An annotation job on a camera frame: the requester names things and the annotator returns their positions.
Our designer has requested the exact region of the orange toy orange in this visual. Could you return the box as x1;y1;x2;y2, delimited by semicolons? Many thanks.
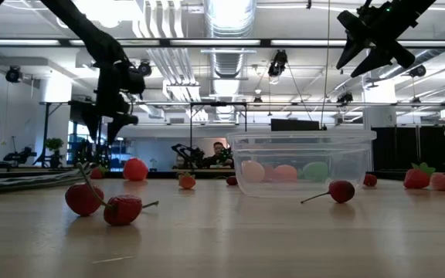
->
273;164;298;182

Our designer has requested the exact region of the thin grey hanging cable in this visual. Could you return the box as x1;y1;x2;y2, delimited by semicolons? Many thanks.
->
320;0;331;127

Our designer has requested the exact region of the black hanging spotlight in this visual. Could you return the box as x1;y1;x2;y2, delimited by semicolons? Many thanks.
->
408;64;427;78
267;49;288;78
5;65;22;84
137;59;153;77
336;91;355;105

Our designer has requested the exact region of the black frame beam with lights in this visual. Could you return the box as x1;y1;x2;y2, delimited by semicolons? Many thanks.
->
0;37;445;49

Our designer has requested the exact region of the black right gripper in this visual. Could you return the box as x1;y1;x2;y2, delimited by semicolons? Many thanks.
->
336;0;416;79

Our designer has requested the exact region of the silver air duct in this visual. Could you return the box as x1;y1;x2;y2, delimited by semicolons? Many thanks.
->
202;0;257;120

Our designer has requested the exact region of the wrinkled red toy cherry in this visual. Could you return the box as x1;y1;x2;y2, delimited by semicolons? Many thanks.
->
104;194;160;227

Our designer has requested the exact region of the red toy tomato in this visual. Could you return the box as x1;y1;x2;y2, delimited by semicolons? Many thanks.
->
122;157;149;182

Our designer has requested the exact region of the black metal stand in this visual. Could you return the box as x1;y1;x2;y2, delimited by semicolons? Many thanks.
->
39;100;104;169

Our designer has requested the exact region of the pink toy fruit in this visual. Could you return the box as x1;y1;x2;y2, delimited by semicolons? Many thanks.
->
430;172;445;192

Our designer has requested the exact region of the black room divider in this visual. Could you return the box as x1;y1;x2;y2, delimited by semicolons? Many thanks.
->
371;119;445;173

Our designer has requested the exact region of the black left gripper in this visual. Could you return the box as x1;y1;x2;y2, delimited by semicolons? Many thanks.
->
81;57;146;146

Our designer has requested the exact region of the small orange-red toy strawberry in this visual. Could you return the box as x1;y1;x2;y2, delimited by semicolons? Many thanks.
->
178;172;197;190

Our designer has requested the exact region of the green toy fruit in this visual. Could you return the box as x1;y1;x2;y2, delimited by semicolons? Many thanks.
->
298;161;330;182

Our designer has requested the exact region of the clear plastic tupperware container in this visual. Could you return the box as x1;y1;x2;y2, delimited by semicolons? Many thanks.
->
226;129;378;198

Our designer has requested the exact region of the pale orange toy peach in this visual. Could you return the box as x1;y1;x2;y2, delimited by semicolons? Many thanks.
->
241;160;266;184

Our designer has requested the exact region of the person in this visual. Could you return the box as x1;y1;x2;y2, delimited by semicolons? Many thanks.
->
202;141;234;169

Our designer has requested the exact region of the black monitor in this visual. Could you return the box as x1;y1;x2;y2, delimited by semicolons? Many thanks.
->
270;118;321;132

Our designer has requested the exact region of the smooth red toy cherry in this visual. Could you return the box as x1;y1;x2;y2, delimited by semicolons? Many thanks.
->
65;161;111;217

